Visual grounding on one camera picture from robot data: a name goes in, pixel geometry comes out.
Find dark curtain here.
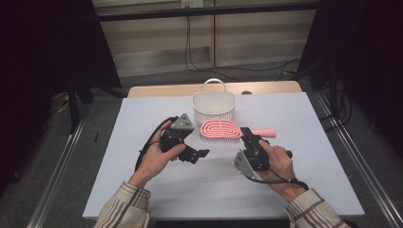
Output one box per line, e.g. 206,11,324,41
297,0,403,150
0,0,123,198

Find pink hairbrush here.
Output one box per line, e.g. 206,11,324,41
199,119,278,143

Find wooden table with white top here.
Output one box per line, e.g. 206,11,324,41
82,80,366,221

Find person's left hand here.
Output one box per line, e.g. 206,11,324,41
127,121,188,190

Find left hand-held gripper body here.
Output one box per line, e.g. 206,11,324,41
159,112,196,154

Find white plastic slotted basket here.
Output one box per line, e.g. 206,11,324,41
191,78,238,128

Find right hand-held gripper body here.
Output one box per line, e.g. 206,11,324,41
233,138,271,181

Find black power cable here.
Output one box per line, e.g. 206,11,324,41
183,13,241,82
187,13,300,73

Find person's right hand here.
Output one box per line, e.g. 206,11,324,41
257,140,308,203

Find black metal stand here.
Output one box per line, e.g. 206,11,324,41
67,75,127,134

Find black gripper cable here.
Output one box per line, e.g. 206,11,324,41
242,149,310,192
134,116,179,173

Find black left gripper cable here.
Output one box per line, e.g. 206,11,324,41
134,116,179,173

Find metal floor rail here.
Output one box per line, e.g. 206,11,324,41
26,119,87,228
316,92,403,228

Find black floor cables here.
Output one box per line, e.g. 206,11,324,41
318,80,354,131

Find white wall socket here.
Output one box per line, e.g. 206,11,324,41
181,0,204,10

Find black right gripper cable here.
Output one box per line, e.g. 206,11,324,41
242,149,310,192

